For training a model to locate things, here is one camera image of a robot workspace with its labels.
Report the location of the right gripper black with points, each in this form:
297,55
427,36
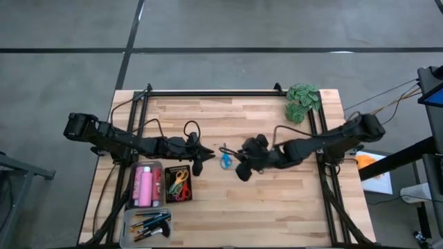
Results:
257,155

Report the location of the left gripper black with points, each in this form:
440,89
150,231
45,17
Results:
183,148

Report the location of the blue scissors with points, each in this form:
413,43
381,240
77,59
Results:
225,156

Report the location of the orange scissors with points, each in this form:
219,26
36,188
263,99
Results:
179,180

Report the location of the red scissors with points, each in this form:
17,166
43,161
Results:
185,189

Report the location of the red paint bottle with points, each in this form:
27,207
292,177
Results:
157,183

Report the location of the light pink paint bottle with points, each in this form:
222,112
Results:
146,188

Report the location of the blue paintbrush yellow ends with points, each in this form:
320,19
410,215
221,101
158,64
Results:
160,218

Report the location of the black marker pen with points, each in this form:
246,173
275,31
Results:
149,214

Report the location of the blue and orange paintbrush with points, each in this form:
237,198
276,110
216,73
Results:
150,223

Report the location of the long black paintbrush silver ferrule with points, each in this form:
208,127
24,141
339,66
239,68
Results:
145,228

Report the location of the black paintbrush yellow ferrule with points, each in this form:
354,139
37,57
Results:
142,237

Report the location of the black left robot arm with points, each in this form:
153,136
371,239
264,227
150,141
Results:
121,141

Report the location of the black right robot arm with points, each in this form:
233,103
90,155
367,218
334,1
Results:
328,141

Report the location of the black mesh basket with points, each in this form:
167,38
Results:
167,173

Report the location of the green striped potted plant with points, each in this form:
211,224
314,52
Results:
301,103

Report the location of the orange cloth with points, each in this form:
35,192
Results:
365,162

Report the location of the clear plastic container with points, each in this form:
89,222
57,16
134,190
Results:
128,243

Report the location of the white sheet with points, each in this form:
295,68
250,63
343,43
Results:
380,185

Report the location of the black diagonal beam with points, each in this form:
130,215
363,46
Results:
391,162

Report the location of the white paper roll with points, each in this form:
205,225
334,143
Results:
415,193

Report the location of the grey metal stand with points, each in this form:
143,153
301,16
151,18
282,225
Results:
20,169

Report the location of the monitor with blue screen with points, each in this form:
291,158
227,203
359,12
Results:
432,98

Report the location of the black aluminium table frame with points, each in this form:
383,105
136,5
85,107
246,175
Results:
214,93

